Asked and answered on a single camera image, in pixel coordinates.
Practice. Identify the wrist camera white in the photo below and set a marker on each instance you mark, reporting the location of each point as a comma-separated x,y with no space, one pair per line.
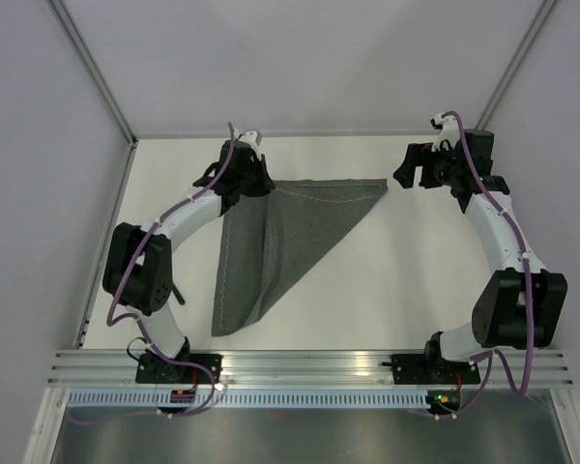
449,128
250,137

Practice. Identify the aluminium rail front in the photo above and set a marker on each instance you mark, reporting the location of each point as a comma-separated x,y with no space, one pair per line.
239,369

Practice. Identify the aluminium frame post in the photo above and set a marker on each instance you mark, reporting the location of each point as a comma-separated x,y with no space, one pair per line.
517,60
64,17

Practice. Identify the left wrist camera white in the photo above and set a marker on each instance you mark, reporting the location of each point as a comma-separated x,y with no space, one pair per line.
250,137

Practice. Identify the left aluminium frame post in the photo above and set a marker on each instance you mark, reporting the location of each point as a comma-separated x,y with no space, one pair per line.
64,17

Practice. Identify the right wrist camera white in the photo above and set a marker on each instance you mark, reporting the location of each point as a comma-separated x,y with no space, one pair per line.
449,128

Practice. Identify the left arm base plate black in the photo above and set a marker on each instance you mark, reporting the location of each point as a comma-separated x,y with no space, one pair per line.
153,370

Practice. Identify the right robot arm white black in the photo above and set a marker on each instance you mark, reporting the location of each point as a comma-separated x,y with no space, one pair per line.
521,304

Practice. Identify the white slotted cable duct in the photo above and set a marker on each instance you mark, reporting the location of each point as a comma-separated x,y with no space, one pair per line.
318,399

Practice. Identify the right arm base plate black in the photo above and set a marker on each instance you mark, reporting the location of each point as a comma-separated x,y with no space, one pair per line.
416,369

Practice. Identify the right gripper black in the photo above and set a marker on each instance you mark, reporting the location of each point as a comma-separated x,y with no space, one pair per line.
421,155

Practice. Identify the grey cloth napkin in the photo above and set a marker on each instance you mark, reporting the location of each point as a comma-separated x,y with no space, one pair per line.
268,244

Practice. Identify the right aluminium frame post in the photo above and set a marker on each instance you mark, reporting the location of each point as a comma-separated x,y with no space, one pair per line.
517,60

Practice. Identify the gold fork black handle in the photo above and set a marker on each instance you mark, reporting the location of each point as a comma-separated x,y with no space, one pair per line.
178,295

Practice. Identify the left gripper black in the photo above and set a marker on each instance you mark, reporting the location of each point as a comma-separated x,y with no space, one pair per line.
266,185

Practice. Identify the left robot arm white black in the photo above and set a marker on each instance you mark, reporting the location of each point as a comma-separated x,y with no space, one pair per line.
138,272

